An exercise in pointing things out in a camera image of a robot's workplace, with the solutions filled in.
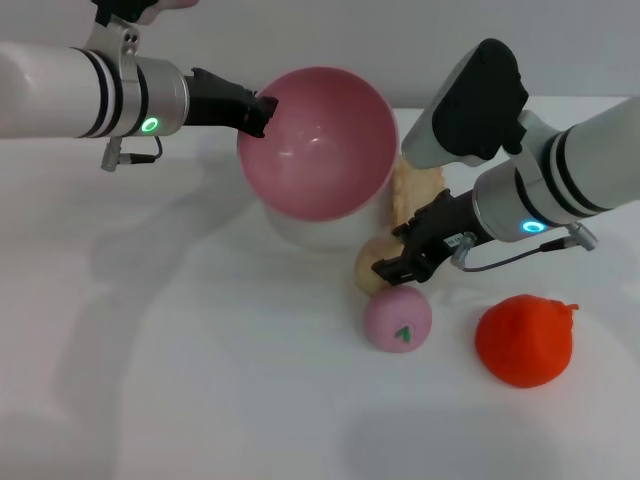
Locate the orange red persimmon toy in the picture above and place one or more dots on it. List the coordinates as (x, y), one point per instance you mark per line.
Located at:
(525, 345)

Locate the pink plastic bowl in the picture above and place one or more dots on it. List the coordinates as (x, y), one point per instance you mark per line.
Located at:
(320, 150)

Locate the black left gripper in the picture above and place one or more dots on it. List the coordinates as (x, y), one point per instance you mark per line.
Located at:
(215, 102)

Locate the long golden bread loaf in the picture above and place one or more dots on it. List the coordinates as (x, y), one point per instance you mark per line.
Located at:
(415, 190)

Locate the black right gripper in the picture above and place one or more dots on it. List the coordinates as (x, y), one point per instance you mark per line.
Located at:
(447, 225)

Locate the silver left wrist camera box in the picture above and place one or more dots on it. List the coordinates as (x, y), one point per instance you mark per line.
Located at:
(117, 30)

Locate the round beige egg yolk pastry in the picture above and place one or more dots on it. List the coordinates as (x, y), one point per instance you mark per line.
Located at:
(370, 265)

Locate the pink peach bun toy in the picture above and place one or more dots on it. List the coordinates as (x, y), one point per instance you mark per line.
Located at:
(395, 315)

